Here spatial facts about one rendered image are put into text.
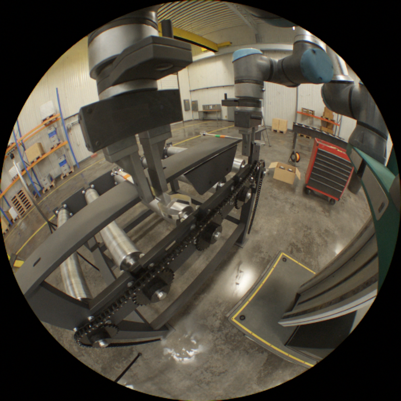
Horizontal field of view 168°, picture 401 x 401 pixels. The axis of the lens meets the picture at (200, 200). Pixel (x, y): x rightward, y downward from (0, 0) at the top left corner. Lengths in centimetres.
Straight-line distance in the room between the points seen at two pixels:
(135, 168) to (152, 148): 4
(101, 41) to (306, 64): 35
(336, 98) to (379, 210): 52
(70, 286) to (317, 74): 94
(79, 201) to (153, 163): 112
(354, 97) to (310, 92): 978
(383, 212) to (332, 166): 220
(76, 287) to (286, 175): 288
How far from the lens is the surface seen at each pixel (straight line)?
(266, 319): 102
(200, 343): 131
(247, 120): 40
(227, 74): 1188
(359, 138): 62
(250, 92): 43
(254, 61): 45
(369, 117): 62
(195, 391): 149
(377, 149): 61
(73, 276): 66
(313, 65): 38
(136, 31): 18
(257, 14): 24
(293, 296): 113
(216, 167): 53
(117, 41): 17
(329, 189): 259
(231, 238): 116
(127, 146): 17
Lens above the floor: 129
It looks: 39 degrees down
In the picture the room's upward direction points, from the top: 6 degrees counter-clockwise
